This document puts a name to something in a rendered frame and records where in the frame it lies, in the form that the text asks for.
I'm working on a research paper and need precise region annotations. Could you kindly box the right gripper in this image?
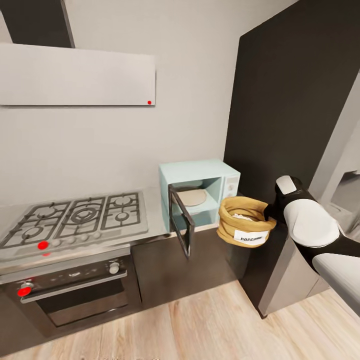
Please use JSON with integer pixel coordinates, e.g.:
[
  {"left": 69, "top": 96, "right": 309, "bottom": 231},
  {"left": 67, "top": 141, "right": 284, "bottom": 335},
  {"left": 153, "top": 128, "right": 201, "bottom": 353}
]
[{"left": 263, "top": 203, "right": 287, "bottom": 225}]

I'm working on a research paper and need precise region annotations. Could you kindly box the microwave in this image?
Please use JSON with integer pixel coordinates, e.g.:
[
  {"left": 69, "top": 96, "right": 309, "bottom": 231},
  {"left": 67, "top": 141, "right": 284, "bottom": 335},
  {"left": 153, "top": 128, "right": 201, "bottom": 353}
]
[{"left": 159, "top": 158, "right": 240, "bottom": 263}]

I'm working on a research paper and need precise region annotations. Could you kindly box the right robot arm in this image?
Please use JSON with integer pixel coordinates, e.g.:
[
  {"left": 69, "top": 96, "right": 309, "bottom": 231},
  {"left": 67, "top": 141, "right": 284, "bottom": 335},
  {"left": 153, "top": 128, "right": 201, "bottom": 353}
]
[{"left": 263, "top": 175, "right": 360, "bottom": 318}]

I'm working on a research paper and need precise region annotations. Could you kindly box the popcorn bag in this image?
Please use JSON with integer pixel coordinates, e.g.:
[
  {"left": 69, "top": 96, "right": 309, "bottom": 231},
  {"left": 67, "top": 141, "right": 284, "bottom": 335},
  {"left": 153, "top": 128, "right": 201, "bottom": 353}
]
[{"left": 216, "top": 196, "right": 278, "bottom": 249}]

